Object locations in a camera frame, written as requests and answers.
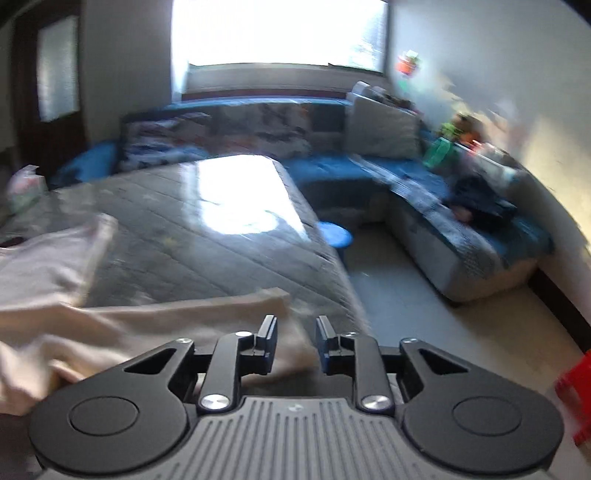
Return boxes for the dark wooden door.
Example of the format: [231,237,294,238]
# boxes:
[11,0,89,163]

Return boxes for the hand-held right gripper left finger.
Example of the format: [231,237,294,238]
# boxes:
[124,315,279,415]

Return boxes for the beige garment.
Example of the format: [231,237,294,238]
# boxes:
[0,213,319,416]

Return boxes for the tissue box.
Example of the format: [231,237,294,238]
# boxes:
[7,165,48,214]

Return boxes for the window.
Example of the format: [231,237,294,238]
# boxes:
[171,0,389,75]

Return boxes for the blue round stool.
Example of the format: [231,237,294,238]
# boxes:
[318,222,354,251]

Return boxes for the butterfly patterned pillow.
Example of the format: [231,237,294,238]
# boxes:
[209,102,314,161]
[121,112,214,172]

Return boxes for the red plastic stool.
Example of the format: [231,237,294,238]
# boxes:
[553,350,591,448]

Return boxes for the dark clothes pile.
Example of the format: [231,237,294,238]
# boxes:
[444,176,519,232]

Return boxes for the plush toys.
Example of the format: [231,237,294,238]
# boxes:
[438,113,482,145]

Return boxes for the grey pillow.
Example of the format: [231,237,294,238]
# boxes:
[345,91,422,161]

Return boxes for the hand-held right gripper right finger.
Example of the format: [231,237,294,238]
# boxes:
[315,316,467,414]

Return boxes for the white plastic bag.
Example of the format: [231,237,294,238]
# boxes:
[478,150,528,186]

